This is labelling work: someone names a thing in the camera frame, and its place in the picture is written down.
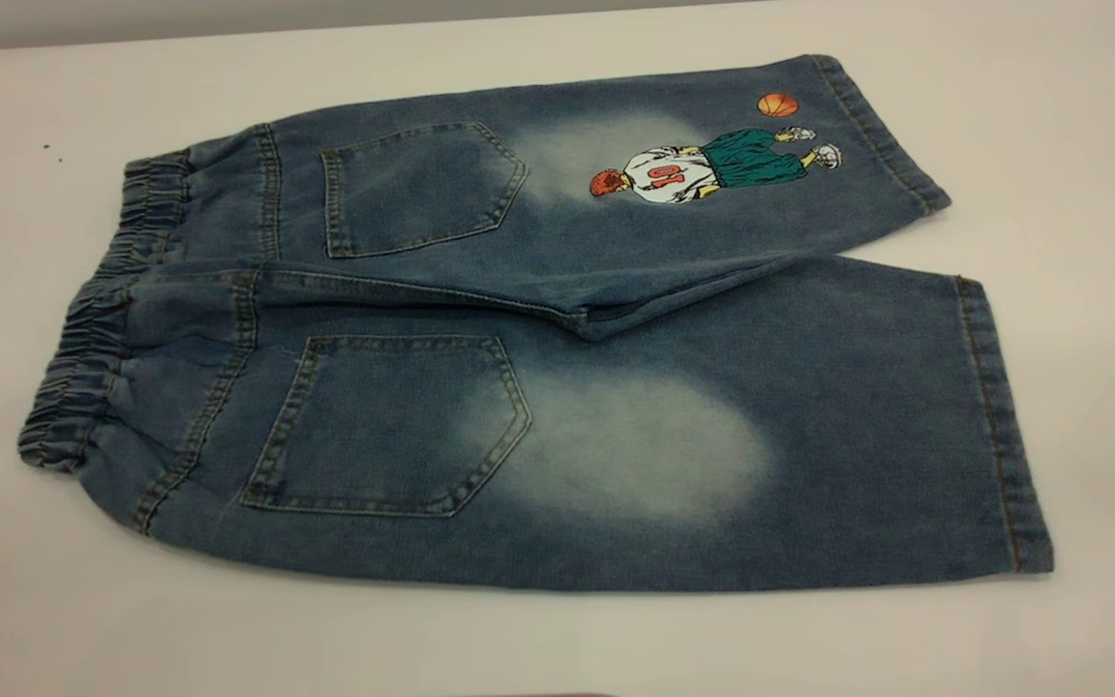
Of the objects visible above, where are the blue denim shorts with print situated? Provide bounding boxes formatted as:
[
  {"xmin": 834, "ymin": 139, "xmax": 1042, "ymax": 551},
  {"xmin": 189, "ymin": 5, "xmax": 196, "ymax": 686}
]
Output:
[{"xmin": 17, "ymin": 53, "xmax": 1055, "ymax": 591}]

